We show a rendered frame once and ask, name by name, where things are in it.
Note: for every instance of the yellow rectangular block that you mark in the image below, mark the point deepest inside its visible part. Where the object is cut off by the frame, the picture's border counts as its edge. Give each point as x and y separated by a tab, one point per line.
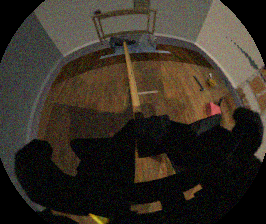
101	220

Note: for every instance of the red rectangular block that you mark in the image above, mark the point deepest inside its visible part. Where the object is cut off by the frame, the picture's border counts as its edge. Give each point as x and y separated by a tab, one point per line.
212	109

